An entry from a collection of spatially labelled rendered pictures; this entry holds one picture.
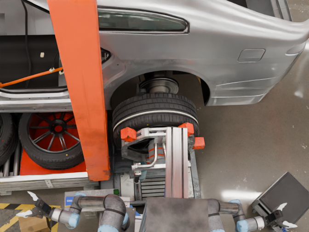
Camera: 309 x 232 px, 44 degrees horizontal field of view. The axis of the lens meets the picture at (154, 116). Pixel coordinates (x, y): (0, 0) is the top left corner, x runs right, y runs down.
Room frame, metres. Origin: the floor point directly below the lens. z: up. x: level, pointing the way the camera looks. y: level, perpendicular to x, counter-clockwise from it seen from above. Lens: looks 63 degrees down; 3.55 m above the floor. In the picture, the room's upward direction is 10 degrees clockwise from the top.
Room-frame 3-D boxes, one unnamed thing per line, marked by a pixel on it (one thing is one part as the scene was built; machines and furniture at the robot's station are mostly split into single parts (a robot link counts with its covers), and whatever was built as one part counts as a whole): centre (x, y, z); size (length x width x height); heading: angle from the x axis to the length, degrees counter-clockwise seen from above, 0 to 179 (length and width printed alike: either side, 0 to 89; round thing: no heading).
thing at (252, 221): (0.57, -0.67, 1.21); 0.11 x 0.08 x 0.09; 112
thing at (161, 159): (1.06, -0.08, 0.85); 0.21 x 0.14 x 0.14; 14
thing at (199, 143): (1.21, -0.37, 0.85); 0.09 x 0.08 x 0.07; 104
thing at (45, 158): (1.30, 0.81, 0.39); 0.66 x 0.66 x 0.24
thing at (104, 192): (0.74, 0.38, 0.44); 0.43 x 0.17 x 0.03; 104
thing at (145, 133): (1.13, -0.06, 0.85); 0.54 x 0.07 x 0.54; 104
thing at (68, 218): (0.43, 0.39, 1.21); 0.11 x 0.08 x 0.09; 83
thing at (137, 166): (0.99, 0.01, 1.03); 0.19 x 0.18 x 0.11; 14
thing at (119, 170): (1.28, 0.24, 0.26); 0.42 x 0.18 x 0.35; 14
